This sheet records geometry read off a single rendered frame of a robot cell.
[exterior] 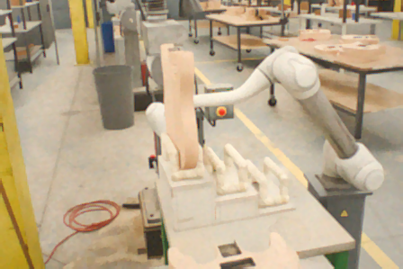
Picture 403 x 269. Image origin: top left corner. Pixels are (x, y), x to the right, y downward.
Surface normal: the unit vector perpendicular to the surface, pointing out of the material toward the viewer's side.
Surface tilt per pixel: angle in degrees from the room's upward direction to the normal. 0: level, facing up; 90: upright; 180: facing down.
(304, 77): 85
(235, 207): 90
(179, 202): 90
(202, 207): 90
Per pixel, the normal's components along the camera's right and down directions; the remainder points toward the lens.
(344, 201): 0.07, 0.31
